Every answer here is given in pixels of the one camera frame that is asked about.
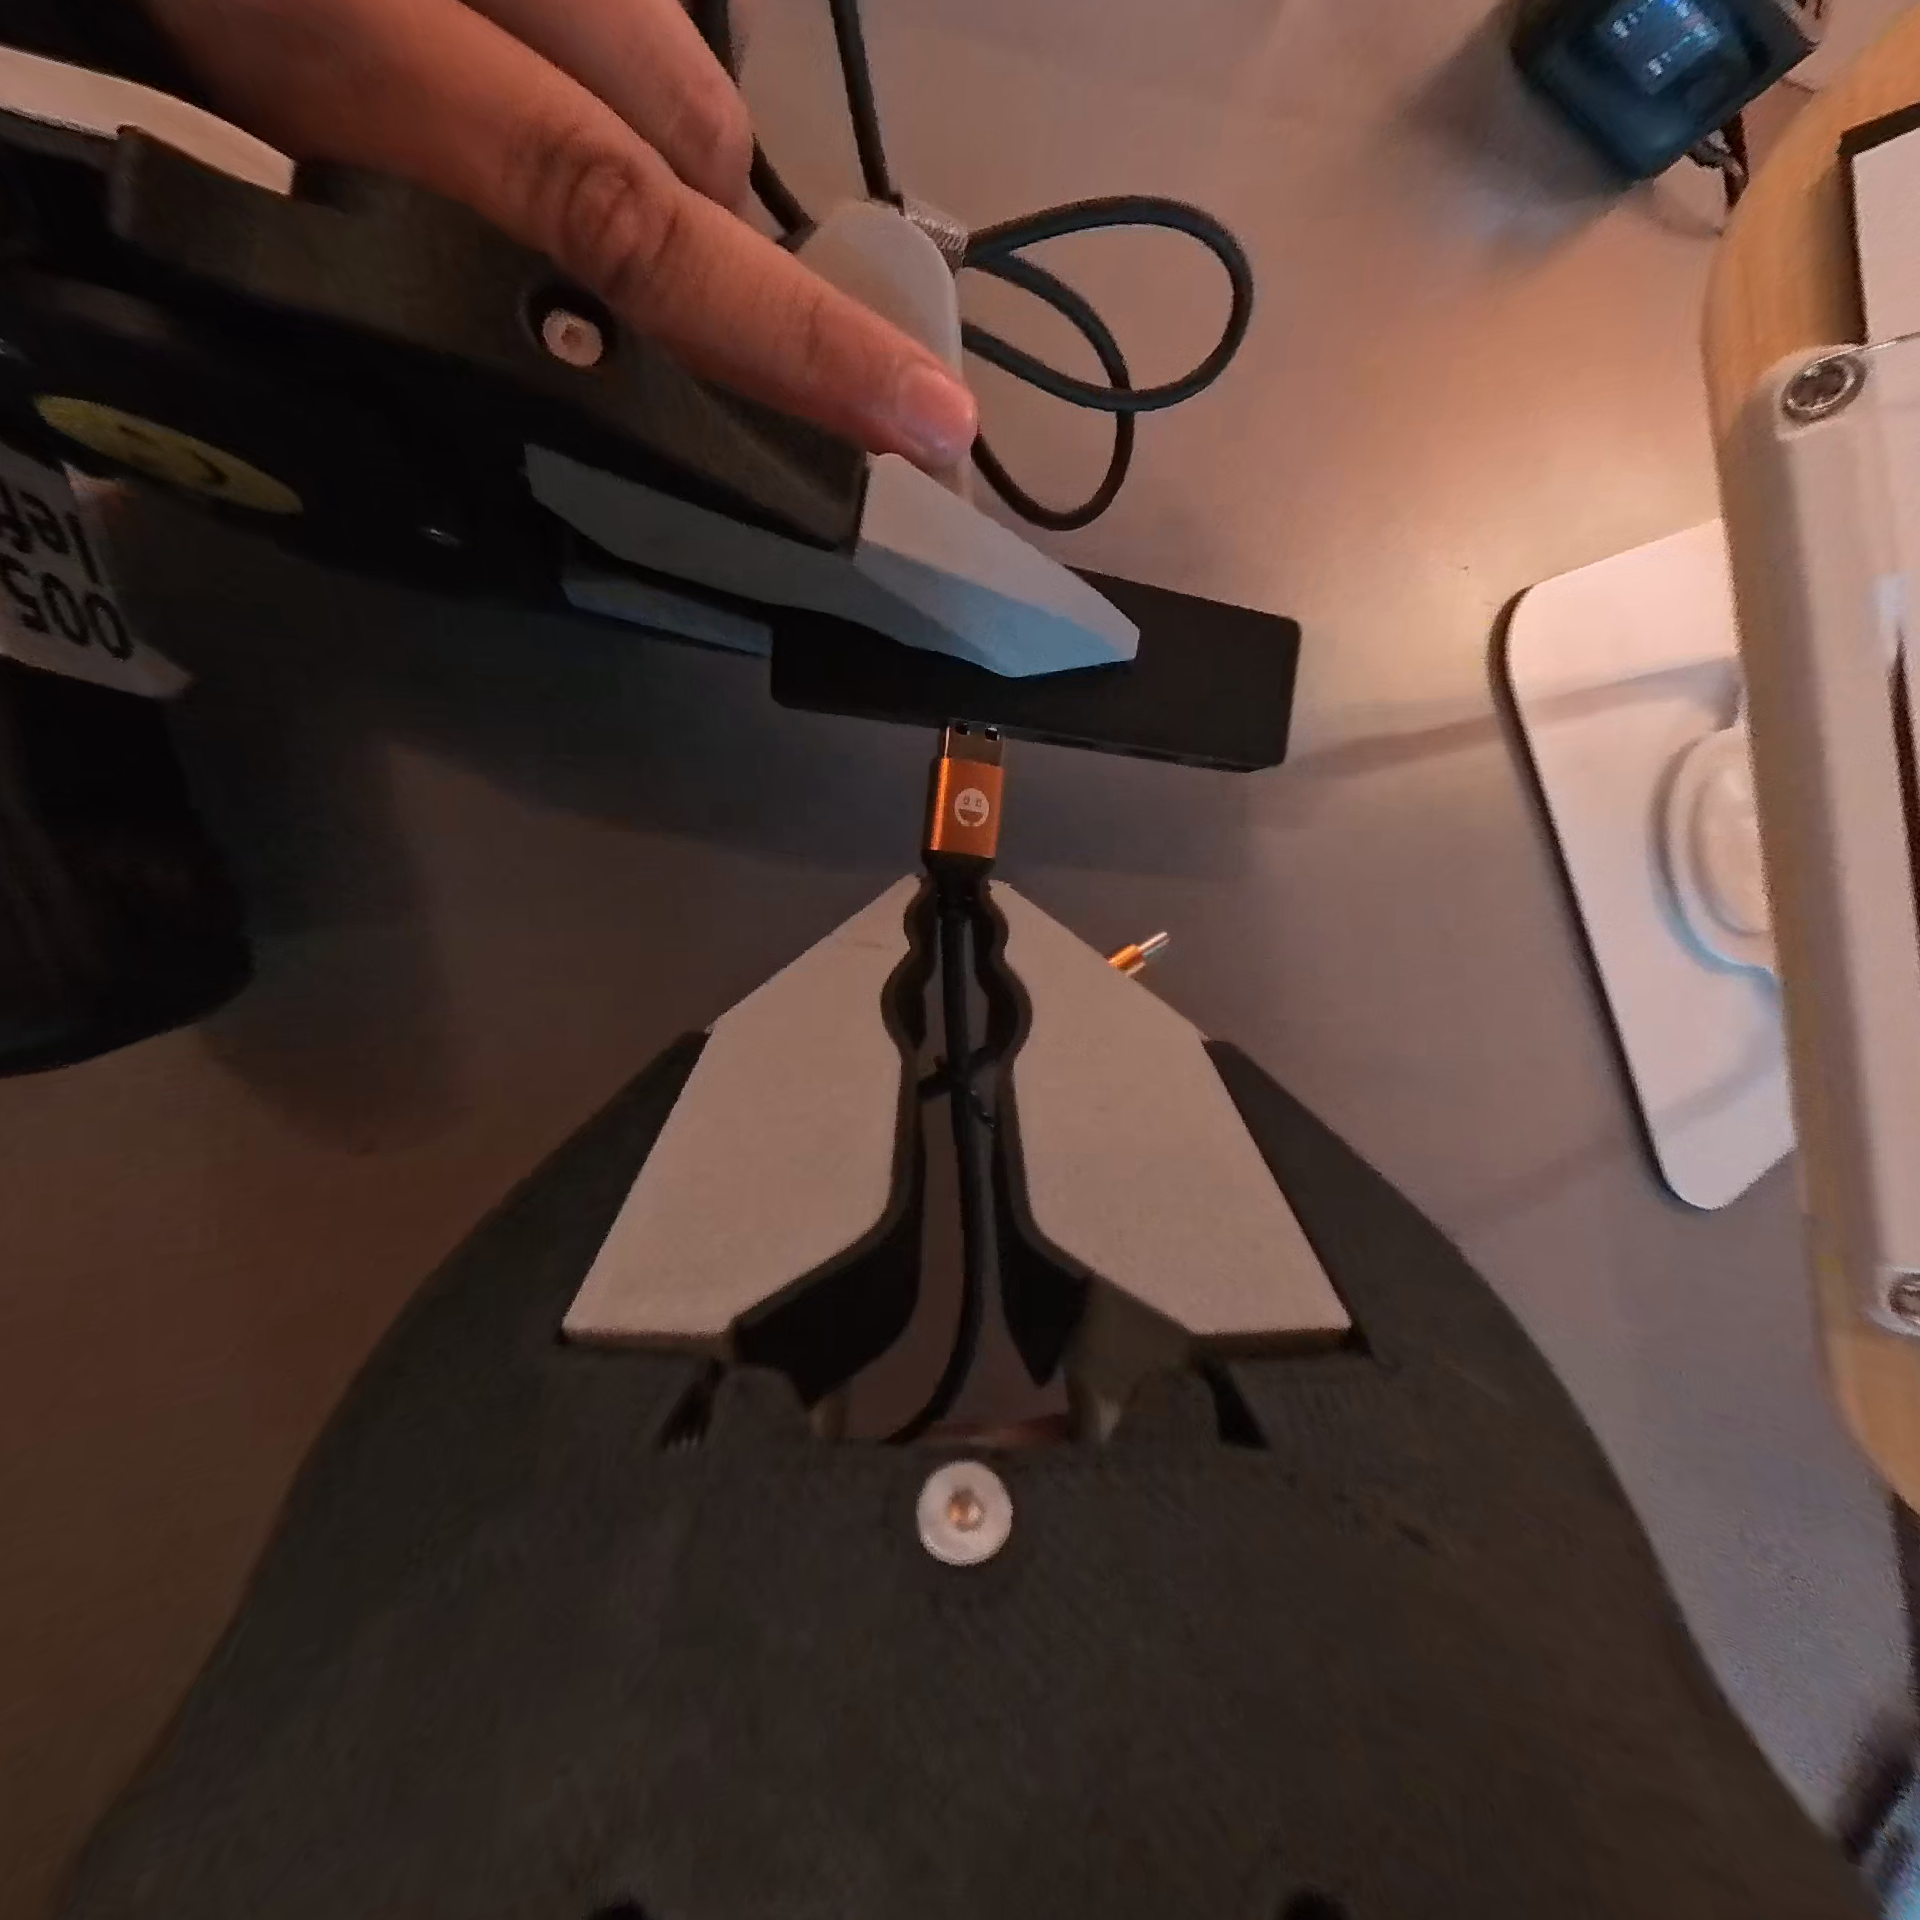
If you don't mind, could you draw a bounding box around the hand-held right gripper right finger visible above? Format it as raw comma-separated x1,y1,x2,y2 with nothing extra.
978,882,1356,1444

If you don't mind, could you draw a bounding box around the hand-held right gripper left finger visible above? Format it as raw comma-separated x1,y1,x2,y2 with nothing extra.
560,877,928,1408

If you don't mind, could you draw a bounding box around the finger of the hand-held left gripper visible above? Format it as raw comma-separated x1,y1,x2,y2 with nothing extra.
526,448,1145,684
566,559,777,660

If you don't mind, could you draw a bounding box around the black cable with orange plugs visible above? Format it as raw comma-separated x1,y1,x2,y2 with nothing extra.
886,720,1176,1444

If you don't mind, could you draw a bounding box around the black usb hub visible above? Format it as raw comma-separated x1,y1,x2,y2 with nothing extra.
769,564,1303,776

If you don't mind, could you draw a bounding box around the person's left hand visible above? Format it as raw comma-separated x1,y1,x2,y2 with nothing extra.
164,0,982,466

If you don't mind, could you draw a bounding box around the white stand base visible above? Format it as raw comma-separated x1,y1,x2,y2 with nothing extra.
1500,517,1798,1212

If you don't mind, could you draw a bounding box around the small black display device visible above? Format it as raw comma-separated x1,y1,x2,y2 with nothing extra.
1512,0,1818,186

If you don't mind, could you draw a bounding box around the white sheet holder bar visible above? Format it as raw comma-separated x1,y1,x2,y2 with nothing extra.
1716,335,1920,1340

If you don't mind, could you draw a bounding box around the instruction sheet on wooden stand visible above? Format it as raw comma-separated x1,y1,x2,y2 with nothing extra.
1704,45,1920,1444

